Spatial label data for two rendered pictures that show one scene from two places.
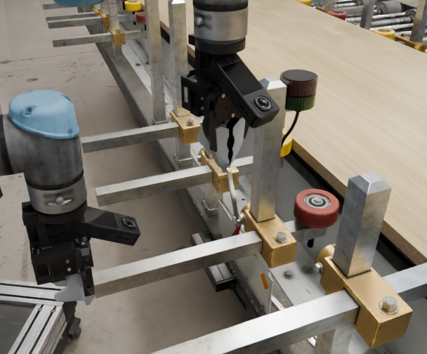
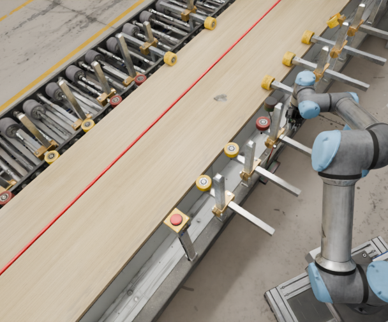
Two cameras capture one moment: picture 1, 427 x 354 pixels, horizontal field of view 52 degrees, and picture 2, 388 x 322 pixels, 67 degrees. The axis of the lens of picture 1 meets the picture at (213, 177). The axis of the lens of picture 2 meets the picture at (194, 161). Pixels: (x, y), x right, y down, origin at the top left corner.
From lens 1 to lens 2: 1.75 m
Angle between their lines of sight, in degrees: 72
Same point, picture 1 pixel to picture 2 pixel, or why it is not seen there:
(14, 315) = (297, 307)
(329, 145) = (224, 131)
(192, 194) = (242, 197)
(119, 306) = (239, 289)
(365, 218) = not seen: hidden behind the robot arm
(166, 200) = not seen: outside the picture
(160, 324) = (236, 261)
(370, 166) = (230, 117)
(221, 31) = not seen: hidden behind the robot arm
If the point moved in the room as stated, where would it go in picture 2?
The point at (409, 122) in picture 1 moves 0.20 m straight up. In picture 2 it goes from (187, 115) to (182, 91)
